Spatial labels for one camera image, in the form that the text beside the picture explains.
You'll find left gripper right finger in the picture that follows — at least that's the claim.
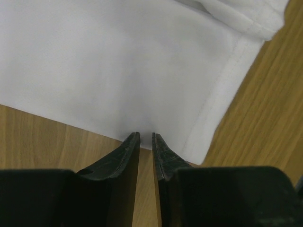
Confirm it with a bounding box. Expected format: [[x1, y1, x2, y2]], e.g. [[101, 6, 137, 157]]
[[152, 133, 303, 227]]

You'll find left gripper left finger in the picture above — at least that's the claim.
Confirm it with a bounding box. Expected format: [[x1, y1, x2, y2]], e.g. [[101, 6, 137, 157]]
[[0, 132, 140, 227]]

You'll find white t shirt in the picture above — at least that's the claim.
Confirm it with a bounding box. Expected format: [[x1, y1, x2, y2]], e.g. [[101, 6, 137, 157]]
[[0, 0, 287, 164]]

